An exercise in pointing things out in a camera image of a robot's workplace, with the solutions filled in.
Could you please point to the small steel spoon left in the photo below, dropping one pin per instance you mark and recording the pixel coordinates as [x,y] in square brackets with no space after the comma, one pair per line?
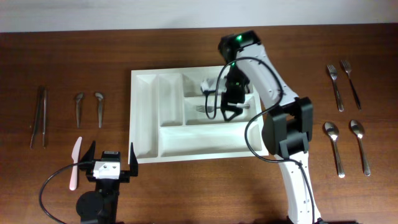
[78,100]

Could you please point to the black-handled steel fork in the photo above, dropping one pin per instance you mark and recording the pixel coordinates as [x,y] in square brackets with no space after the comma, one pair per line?
[348,69]

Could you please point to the small steel spoon right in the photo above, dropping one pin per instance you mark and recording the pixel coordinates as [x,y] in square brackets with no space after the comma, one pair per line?
[100,98]

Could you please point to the steel tablespoon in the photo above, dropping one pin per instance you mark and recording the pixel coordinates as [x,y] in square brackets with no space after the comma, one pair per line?
[359,131]
[333,132]

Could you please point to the small steel spoon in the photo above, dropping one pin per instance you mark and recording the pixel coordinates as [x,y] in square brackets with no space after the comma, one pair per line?
[100,98]
[78,100]

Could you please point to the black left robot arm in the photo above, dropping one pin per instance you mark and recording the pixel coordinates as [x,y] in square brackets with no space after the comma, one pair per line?
[100,205]

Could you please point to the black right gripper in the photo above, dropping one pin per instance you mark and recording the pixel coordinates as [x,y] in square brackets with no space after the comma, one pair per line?
[240,95]

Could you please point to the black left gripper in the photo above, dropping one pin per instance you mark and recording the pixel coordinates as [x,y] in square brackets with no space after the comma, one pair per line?
[125,175]

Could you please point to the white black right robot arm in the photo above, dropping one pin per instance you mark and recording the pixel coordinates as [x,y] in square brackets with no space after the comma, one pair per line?
[288,118]

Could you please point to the white cutlery tray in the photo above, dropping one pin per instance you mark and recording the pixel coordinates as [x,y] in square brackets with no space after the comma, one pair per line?
[165,127]

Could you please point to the steel table knife inner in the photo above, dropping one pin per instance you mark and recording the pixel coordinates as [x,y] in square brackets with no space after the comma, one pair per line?
[44,128]

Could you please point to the pink plastic knife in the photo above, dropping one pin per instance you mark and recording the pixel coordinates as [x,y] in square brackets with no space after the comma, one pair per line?
[75,157]

